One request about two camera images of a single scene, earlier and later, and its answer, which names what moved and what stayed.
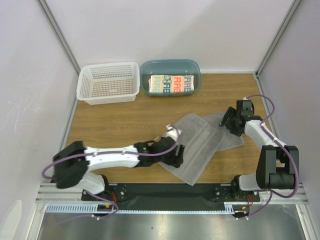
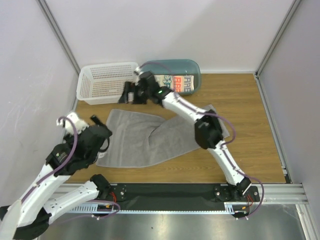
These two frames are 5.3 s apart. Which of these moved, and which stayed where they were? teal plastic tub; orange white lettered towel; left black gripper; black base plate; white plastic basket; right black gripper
Moved: right black gripper; left black gripper
Stayed: white plastic basket; black base plate; orange white lettered towel; teal plastic tub
